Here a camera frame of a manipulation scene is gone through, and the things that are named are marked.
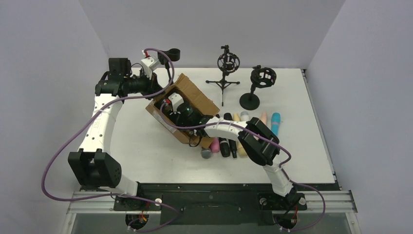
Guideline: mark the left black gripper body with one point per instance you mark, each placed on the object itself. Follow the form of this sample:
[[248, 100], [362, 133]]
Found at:
[[155, 84]]

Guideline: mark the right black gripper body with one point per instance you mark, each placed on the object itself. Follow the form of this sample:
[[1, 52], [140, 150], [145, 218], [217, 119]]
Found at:
[[176, 115]]

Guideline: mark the brown cardboard box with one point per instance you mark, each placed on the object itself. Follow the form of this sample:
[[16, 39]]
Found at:
[[194, 99]]

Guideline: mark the clip mic stand round base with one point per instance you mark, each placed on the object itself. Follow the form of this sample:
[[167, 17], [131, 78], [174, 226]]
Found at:
[[165, 57]]

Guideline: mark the red glitter microphone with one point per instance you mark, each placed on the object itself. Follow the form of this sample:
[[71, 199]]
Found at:
[[206, 153]]

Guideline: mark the white microphone grey head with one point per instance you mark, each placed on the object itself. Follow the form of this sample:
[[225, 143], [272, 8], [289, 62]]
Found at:
[[244, 116]]

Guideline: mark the cream white microphone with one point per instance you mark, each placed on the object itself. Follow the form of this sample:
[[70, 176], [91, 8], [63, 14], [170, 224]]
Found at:
[[240, 149]]

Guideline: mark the peach pink microphone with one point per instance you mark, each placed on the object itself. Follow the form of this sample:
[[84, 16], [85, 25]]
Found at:
[[264, 118]]

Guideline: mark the shock mount stand round base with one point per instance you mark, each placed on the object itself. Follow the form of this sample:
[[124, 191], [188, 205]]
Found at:
[[261, 77]]

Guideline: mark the teal microphone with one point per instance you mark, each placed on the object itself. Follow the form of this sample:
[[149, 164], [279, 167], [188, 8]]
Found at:
[[275, 123]]

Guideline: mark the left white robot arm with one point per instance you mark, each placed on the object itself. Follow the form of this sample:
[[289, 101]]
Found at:
[[92, 163]]

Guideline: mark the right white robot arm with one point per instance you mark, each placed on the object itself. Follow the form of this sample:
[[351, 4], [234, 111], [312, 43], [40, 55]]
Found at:
[[261, 145]]

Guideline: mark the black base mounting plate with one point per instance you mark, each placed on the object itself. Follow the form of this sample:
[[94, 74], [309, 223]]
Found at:
[[214, 204]]

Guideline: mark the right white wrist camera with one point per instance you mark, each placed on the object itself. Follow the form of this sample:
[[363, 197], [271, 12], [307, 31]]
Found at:
[[173, 102]]

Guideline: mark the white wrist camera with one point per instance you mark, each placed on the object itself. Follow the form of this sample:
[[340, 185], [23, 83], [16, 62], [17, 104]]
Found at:
[[149, 65], [173, 102]]

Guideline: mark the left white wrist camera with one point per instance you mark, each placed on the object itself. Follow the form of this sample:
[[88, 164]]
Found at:
[[149, 65]]

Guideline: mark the tripod shock mount stand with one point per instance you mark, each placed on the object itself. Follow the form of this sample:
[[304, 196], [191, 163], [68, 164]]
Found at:
[[227, 63]]

